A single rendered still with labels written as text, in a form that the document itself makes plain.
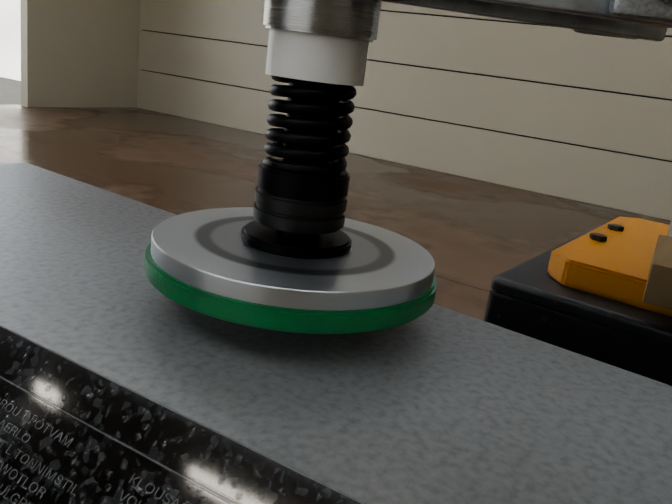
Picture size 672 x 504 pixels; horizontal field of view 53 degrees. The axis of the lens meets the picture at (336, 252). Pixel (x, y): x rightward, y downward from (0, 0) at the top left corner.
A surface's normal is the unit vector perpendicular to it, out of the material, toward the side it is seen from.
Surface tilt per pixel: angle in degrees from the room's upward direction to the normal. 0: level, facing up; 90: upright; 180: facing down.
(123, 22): 90
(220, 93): 90
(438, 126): 90
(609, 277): 90
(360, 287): 0
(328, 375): 0
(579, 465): 0
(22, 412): 45
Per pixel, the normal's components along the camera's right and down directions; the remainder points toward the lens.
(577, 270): -0.58, 0.16
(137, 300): 0.12, -0.95
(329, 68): 0.27, 0.30
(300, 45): -0.30, 0.23
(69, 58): 0.84, 0.25
